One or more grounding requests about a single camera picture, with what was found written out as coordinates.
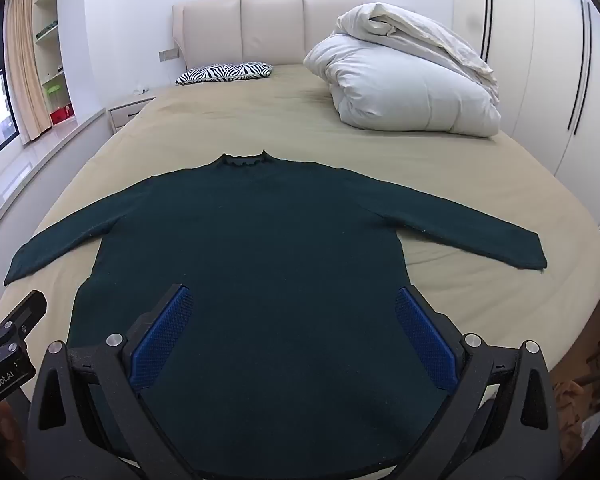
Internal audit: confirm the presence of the beige padded headboard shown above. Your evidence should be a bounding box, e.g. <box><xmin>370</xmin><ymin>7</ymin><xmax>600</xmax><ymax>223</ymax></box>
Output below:
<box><xmin>172</xmin><ymin>0</ymin><xmax>416</xmax><ymax>75</ymax></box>

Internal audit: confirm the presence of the white window sill bench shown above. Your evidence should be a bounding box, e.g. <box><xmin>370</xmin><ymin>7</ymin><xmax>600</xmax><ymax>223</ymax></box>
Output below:
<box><xmin>0</xmin><ymin>107</ymin><xmax>112</xmax><ymax>256</ymax></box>

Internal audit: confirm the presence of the white folded duvet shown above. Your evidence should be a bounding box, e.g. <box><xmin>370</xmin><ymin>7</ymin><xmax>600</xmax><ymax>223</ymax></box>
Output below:
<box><xmin>302</xmin><ymin>2</ymin><xmax>502</xmax><ymax>137</ymax></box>

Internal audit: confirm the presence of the zebra print pillow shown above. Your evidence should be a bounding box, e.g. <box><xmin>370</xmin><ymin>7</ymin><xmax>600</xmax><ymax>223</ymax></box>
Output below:
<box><xmin>175</xmin><ymin>61</ymin><xmax>274</xmax><ymax>86</ymax></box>

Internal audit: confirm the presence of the beige curtain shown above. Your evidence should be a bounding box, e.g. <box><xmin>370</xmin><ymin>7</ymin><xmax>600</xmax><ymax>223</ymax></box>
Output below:
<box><xmin>5</xmin><ymin>0</ymin><xmax>53</xmax><ymax>143</ymax></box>

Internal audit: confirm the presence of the brown cloth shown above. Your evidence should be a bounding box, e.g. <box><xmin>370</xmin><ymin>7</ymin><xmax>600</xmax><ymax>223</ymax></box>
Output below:
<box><xmin>552</xmin><ymin>380</ymin><xmax>588</xmax><ymax>423</ymax></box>

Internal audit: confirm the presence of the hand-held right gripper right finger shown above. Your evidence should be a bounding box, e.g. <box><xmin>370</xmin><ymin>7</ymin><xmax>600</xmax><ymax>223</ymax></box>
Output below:
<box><xmin>394</xmin><ymin>285</ymin><xmax>566</xmax><ymax>480</ymax></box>

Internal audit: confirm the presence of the white wall shelf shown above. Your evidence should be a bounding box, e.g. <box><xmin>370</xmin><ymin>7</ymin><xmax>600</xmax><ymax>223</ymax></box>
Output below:
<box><xmin>32</xmin><ymin>0</ymin><xmax>76</xmax><ymax>126</ymax></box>

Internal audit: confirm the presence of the bed with beige sheet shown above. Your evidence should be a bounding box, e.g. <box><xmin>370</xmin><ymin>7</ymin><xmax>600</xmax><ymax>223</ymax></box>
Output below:
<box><xmin>0</xmin><ymin>64</ymin><xmax>600</xmax><ymax>480</ymax></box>

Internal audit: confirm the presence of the white nightstand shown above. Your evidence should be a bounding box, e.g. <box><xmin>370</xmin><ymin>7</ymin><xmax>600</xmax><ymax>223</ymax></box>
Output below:
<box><xmin>107</xmin><ymin>95</ymin><xmax>157</xmax><ymax>134</ymax></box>

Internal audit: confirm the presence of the green plastic container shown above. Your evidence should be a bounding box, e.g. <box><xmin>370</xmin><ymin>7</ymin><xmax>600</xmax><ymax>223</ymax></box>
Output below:
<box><xmin>44</xmin><ymin>82</ymin><xmax>66</xmax><ymax>111</ymax></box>

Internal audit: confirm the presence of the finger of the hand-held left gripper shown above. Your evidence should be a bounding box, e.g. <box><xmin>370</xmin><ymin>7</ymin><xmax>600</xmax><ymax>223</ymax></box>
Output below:
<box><xmin>0</xmin><ymin>290</ymin><xmax>48</xmax><ymax>356</ymax></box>

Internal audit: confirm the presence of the dark green towel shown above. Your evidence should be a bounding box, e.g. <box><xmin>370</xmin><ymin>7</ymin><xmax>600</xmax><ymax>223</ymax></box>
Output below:
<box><xmin>4</xmin><ymin>150</ymin><xmax>548</xmax><ymax>480</ymax></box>

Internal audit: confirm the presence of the white wardrobe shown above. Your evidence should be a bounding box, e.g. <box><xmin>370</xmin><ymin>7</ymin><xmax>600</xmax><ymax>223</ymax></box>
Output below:
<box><xmin>452</xmin><ymin>0</ymin><xmax>600</xmax><ymax>231</ymax></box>

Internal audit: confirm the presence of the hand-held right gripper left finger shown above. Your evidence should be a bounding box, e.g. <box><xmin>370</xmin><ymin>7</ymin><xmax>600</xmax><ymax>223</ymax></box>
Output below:
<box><xmin>26</xmin><ymin>284</ymin><xmax>196</xmax><ymax>480</ymax></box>

